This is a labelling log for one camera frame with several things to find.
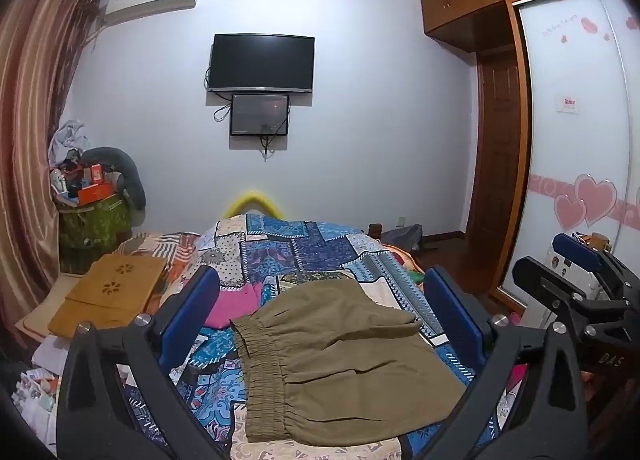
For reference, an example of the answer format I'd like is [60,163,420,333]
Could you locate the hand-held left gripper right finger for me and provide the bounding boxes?
[422,265,589,460]

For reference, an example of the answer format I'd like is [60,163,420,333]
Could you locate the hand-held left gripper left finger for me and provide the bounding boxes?
[56,265,236,460]

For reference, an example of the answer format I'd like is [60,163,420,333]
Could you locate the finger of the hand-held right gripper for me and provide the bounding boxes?
[552,233,640,291]
[512,257,608,323]

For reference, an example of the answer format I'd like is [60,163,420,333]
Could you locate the olive green pants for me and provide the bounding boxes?
[229,277,467,446]

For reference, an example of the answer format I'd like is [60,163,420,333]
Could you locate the white appliance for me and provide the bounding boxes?
[524,239,603,333]

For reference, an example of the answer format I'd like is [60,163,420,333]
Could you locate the pink cloth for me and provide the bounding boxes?
[202,281,264,330]

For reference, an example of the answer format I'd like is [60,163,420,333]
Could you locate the striped orange sheet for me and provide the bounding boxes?
[114,231,202,293]

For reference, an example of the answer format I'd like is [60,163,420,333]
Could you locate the grey bag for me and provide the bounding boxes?
[382,223,425,254]

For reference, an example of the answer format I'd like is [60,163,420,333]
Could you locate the wooden lap tray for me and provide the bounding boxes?
[47,254,169,339]

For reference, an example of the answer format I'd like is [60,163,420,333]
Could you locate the yellow curved cushion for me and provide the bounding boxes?
[223,189,286,219]

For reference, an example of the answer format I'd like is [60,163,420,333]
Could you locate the brown wooden door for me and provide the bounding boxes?
[466,59,524,242]

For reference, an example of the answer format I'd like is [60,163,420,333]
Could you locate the blue patchwork blanket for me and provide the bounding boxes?
[117,212,506,460]

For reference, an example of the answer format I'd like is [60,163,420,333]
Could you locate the beige mat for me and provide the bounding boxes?
[14,271,83,342]

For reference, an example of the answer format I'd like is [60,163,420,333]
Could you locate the grey curved pillow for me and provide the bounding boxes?
[80,146,147,212]

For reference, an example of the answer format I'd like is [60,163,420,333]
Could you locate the orange box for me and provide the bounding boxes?
[77,182,119,206]

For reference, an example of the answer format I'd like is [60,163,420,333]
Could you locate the wooden wardrobe with heart door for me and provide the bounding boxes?
[419,0,640,326]

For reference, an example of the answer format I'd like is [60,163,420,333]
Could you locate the pile of papers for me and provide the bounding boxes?
[14,335,68,443]

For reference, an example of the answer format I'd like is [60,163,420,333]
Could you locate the white crumpled cloth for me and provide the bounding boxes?
[48,119,92,167]

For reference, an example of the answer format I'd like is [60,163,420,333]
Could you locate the striped brown curtain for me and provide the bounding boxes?
[0,0,107,346]

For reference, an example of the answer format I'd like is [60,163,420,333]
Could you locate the small black wall monitor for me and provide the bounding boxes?
[229,93,291,138]

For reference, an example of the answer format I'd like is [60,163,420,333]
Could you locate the black wall television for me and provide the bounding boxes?
[207,33,316,94]

